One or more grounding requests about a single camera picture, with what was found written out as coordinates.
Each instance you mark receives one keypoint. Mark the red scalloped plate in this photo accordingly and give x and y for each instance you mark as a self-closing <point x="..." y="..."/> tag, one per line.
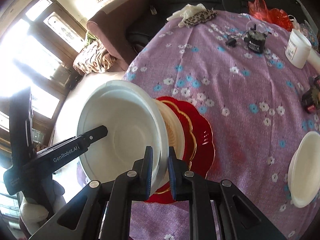
<point x="198" y="151"/>

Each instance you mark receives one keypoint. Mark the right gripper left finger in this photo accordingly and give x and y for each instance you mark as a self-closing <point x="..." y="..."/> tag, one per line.
<point x="102" y="212"/>

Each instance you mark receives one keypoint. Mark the purple floral tablecloth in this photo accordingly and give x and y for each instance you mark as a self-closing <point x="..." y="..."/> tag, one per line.
<point x="252" y="102"/>

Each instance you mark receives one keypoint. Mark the white plastic jar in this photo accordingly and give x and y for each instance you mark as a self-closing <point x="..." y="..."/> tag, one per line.
<point x="298" y="49"/>

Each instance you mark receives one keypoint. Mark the black sofa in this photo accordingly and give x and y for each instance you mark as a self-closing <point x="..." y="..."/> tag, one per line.
<point x="141" y="32"/>

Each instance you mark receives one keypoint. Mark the cream patterned bowl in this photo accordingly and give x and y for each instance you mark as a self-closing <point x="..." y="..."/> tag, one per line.
<point x="174" y="128"/>

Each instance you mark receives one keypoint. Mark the brown armchair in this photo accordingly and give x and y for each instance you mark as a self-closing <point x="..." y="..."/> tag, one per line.
<point x="110" y="23"/>

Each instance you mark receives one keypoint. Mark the red plastic bag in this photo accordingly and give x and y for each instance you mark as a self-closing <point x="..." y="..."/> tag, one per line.
<point x="258" y="9"/>

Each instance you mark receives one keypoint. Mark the leopard print cloth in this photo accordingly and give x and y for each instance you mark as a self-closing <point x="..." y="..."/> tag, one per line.
<point x="192" y="15"/>

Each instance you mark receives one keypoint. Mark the large white foam bowl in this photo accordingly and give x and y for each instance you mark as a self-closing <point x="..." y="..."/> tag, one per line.
<point x="134" y="122"/>

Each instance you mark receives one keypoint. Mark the clear plastic cup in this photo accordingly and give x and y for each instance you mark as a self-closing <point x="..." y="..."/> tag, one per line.
<point x="256" y="25"/>

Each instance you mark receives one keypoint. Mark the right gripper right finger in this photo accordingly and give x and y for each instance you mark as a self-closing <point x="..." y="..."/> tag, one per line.
<point x="217" y="210"/>

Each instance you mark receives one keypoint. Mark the black cylindrical motor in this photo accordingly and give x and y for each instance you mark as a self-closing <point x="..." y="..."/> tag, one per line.
<point x="255" y="41"/>

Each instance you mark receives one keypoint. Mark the small white foam bowl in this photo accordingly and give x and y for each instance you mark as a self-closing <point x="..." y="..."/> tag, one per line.
<point x="303" y="173"/>

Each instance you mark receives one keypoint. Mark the black power adapter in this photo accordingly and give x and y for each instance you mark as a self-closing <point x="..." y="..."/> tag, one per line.
<point x="231" y="42"/>

